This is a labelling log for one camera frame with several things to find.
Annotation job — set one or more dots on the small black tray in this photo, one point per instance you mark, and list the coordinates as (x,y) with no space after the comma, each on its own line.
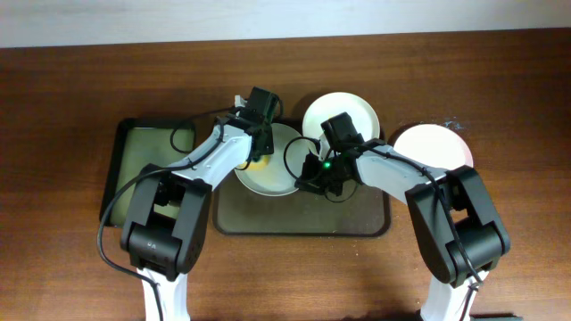
(139,142)

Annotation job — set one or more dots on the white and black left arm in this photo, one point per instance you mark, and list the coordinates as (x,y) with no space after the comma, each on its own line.
(165,226)

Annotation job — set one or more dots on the white plate yellow stain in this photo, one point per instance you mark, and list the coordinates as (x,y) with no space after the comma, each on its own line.
(364,118)
(274,179)

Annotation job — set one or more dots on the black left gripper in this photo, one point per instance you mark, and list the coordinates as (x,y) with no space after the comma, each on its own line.
(270,146)

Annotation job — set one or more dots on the green and yellow sponge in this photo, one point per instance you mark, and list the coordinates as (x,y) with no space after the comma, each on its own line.
(255,164)

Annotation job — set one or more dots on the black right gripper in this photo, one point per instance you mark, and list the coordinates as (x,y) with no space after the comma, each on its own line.
(310,179)

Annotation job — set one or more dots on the large dark serving tray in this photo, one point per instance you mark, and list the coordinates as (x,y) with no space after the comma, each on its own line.
(360,211)

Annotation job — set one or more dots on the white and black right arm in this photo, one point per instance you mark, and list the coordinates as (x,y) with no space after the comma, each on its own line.
(460,235)

